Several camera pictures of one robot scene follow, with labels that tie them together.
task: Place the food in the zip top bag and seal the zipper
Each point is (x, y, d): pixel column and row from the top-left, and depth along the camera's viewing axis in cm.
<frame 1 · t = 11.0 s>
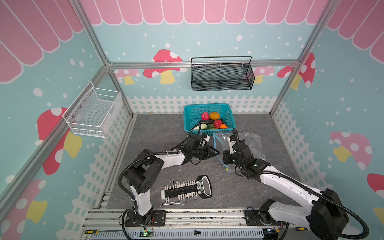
left hand: (218, 156, 86), fingers open
right hand: (222, 151, 83), fingers closed
teal plastic basket: (192, 115, 119), point 3 cm above the table
clear zip top bag: (255, 142, 97), point 8 cm above the table
black screwdriver bit set: (181, 191, 83), point 2 cm above the table
pink toy fruit: (205, 116, 115), point 6 cm above the table
white green toy cabbage: (203, 126, 111), point 4 cm above the table
orange toy tomato: (223, 126, 105), point 8 cm above the table
dark toy eggplant: (207, 121, 112), point 5 cm above the table

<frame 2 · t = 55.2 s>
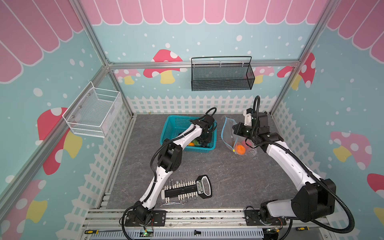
left hand: (205, 142, 101), fingers open
right hand: (232, 125, 82), fingers closed
clear zip top bag: (232, 140, 84), point 19 cm above the table
orange toy tomato: (241, 149, 86), point 14 cm above the table
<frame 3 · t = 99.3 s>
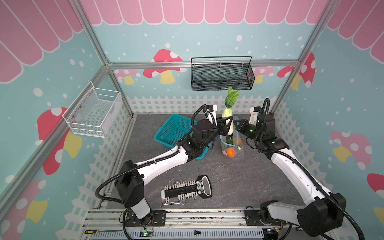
left hand: (230, 120, 70), fingers open
right hand: (232, 120, 76), fingers closed
clear zip top bag: (231, 144, 74), point 26 cm above the table
orange toy tomato: (231, 152, 85), point 14 cm above the table
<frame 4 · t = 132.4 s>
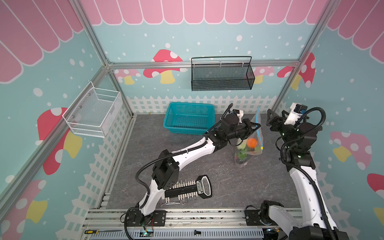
left hand: (263, 128, 70), fingers closed
right hand: (275, 110, 68), fingers open
teal plastic basket: (189, 118, 119), on the table
clear zip top bag: (240, 158, 82), point 15 cm above the table
orange toy tomato: (252, 139, 73), point 29 cm above the table
